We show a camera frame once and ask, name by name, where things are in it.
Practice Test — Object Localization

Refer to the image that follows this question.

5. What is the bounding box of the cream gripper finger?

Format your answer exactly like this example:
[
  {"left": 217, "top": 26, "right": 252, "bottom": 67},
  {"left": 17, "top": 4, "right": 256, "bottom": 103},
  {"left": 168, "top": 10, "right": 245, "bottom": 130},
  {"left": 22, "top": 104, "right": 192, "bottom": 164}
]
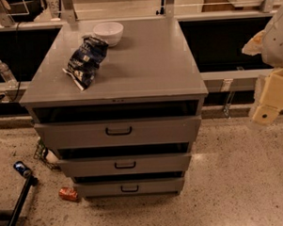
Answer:
[
  {"left": 249, "top": 68, "right": 283, "bottom": 128},
  {"left": 242, "top": 30, "right": 265, "bottom": 57}
]

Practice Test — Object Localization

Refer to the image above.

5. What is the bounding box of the grey top drawer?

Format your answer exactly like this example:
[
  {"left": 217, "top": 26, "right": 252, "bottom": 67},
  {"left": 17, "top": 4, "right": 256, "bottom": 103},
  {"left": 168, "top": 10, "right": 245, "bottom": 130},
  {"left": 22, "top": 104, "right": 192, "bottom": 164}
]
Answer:
[{"left": 35, "top": 117, "right": 201, "bottom": 150}]

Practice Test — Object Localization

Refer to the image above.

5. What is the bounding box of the grey drawer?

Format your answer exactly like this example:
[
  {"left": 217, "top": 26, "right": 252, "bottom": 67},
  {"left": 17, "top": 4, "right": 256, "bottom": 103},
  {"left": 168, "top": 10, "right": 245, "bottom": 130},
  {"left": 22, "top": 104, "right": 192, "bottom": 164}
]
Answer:
[
  {"left": 73, "top": 177, "right": 185, "bottom": 198},
  {"left": 57, "top": 153, "right": 192, "bottom": 177},
  {"left": 35, "top": 117, "right": 201, "bottom": 150}
]

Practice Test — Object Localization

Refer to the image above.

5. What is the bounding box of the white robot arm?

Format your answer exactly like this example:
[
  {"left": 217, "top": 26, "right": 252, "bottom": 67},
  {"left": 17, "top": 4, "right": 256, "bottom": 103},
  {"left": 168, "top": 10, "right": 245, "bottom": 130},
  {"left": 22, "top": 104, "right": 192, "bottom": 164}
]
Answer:
[{"left": 242, "top": 4, "right": 283, "bottom": 129}]

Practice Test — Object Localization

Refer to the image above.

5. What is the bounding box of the grey middle drawer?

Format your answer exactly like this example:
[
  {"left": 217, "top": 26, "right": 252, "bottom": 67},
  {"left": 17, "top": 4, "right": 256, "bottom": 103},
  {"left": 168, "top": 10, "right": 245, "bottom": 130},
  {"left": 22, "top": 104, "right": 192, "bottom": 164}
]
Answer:
[{"left": 57, "top": 153, "right": 192, "bottom": 177}]

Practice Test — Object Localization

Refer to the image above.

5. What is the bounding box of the grey drawer cabinet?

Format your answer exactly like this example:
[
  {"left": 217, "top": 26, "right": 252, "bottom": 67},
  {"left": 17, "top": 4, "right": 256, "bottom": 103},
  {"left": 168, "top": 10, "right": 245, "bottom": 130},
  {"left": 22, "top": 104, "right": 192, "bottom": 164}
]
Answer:
[{"left": 15, "top": 15, "right": 213, "bottom": 203}]

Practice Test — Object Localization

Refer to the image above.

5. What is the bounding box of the grey bottom drawer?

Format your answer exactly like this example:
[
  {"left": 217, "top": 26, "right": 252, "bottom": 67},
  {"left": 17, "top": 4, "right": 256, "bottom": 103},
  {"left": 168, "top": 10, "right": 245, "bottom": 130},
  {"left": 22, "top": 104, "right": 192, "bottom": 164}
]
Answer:
[{"left": 73, "top": 177, "right": 185, "bottom": 198}]

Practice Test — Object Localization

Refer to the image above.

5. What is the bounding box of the white bowl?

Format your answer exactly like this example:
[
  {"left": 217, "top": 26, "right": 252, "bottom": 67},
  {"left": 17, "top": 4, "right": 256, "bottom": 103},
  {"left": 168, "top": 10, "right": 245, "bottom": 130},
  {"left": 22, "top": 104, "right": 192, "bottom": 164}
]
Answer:
[{"left": 93, "top": 22, "right": 124, "bottom": 46}]

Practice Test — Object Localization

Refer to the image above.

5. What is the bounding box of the blue chip bag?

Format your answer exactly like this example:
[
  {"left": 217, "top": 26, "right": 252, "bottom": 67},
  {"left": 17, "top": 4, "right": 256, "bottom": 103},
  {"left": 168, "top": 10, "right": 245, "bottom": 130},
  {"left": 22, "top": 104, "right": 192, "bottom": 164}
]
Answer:
[{"left": 62, "top": 35, "right": 108, "bottom": 91}]

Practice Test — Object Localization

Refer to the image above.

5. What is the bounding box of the orange soda can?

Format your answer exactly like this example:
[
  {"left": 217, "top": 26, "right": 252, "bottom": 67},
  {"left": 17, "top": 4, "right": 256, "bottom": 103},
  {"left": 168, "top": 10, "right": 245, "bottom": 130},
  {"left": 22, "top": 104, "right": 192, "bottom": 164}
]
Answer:
[{"left": 58, "top": 187, "right": 78, "bottom": 202}]

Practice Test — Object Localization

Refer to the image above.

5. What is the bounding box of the clear plastic water bottle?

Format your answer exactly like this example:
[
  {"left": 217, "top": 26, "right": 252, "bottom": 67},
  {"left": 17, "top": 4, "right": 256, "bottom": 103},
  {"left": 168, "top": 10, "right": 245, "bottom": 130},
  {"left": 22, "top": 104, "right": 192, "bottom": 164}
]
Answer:
[{"left": 0, "top": 60, "right": 18, "bottom": 89}]

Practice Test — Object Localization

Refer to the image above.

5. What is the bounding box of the blue soda can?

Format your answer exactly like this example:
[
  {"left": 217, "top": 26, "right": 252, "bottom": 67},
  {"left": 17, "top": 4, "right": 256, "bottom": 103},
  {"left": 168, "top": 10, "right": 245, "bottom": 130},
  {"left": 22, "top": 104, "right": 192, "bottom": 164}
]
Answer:
[{"left": 13, "top": 161, "right": 32, "bottom": 177}]

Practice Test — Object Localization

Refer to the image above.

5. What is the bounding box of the wire basket on floor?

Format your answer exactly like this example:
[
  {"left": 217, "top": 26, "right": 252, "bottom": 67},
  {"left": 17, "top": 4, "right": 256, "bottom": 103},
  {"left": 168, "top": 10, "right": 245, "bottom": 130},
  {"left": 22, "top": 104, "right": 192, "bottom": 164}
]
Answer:
[{"left": 33, "top": 139, "right": 60, "bottom": 170}]

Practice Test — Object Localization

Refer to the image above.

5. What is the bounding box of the black hanging cable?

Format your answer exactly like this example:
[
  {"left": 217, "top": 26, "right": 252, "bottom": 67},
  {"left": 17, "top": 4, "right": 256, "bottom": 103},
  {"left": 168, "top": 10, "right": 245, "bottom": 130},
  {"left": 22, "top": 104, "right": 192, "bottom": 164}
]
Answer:
[{"left": 8, "top": 21, "right": 26, "bottom": 103}]

